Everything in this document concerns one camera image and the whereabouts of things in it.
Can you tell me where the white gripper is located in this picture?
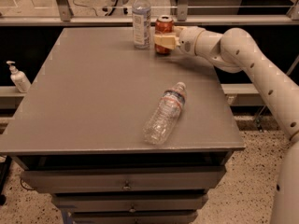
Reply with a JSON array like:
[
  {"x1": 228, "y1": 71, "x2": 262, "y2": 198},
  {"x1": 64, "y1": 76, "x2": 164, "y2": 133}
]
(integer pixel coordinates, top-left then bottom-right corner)
[{"x1": 154, "y1": 26, "x2": 205, "y2": 56}]

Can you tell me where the red coke can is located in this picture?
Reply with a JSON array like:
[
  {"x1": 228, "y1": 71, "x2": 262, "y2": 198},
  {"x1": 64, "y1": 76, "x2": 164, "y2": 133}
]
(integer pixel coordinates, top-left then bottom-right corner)
[{"x1": 155, "y1": 15, "x2": 174, "y2": 55}]

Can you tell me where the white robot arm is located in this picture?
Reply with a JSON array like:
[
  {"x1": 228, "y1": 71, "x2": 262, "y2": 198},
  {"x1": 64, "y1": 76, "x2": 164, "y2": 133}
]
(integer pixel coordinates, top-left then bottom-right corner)
[{"x1": 154, "y1": 26, "x2": 299, "y2": 224}]

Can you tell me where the upright blue plastic bottle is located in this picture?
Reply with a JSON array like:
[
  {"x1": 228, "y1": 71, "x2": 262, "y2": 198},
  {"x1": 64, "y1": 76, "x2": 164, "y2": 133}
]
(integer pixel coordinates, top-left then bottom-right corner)
[{"x1": 132, "y1": 0, "x2": 151, "y2": 49}]

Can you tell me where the clear lying water bottle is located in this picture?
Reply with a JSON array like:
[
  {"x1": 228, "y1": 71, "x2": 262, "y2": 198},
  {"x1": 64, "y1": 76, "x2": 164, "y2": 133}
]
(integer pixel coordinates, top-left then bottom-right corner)
[{"x1": 143, "y1": 82, "x2": 187, "y2": 145}]

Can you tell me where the white pump sanitizer bottle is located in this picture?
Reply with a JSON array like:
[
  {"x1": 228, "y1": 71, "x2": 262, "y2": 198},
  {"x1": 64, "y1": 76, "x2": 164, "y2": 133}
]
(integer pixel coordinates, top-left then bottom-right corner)
[{"x1": 7, "y1": 61, "x2": 31, "y2": 93}]

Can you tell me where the grey drawer cabinet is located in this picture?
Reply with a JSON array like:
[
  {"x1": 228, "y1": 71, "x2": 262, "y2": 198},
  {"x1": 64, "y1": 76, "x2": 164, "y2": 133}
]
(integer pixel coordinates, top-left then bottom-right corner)
[{"x1": 1, "y1": 28, "x2": 244, "y2": 224}]

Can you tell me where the black floor cable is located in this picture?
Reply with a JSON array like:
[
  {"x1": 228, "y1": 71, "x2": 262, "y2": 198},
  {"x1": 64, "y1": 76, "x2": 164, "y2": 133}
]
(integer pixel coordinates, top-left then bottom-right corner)
[{"x1": 65, "y1": 0, "x2": 100, "y2": 17}]

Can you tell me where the metal railing frame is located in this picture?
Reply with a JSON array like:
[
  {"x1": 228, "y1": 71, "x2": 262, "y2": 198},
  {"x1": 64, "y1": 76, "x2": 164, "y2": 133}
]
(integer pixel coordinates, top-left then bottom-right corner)
[{"x1": 0, "y1": 0, "x2": 299, "y2": 26}]

